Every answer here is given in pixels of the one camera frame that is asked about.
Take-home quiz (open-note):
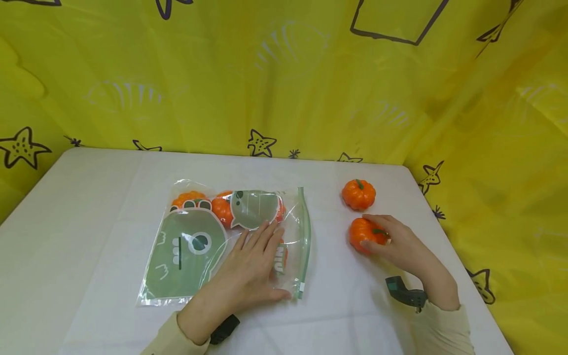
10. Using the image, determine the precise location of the person's right hand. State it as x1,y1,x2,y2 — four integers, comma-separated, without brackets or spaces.
359,214,461,312

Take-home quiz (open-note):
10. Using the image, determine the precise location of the person's left hand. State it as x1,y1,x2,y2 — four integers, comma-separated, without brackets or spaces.
185,220,292,330

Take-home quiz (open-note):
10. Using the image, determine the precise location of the clear zip bag dinosaur print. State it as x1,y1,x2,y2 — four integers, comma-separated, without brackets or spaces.
138,178,312,307

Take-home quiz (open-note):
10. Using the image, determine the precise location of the person's left forearm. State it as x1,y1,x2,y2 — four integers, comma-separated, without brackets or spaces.
141,302,222,355

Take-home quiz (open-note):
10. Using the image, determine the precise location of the person's right forearm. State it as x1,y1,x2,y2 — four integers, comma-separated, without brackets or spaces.
410,296,475,355

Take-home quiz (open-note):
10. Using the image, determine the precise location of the black wrist band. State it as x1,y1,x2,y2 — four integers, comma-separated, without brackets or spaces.
209,314,241,345
385,276,428,313

